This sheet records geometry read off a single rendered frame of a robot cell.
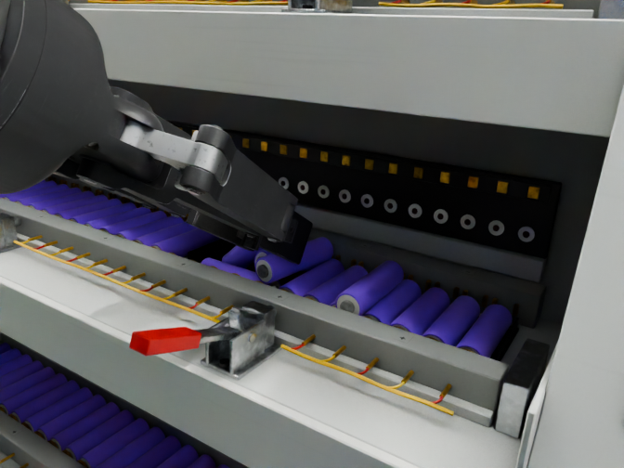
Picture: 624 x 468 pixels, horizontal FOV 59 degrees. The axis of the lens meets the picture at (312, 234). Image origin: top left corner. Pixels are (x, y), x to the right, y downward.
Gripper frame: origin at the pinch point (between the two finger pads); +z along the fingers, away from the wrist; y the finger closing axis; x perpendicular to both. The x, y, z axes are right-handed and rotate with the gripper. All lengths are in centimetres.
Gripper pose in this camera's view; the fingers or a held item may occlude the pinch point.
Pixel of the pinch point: (254, 223)
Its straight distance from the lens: 35.4
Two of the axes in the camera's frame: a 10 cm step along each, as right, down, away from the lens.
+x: -3.1, 9.4, -1.3
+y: -8.6, -2.2, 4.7
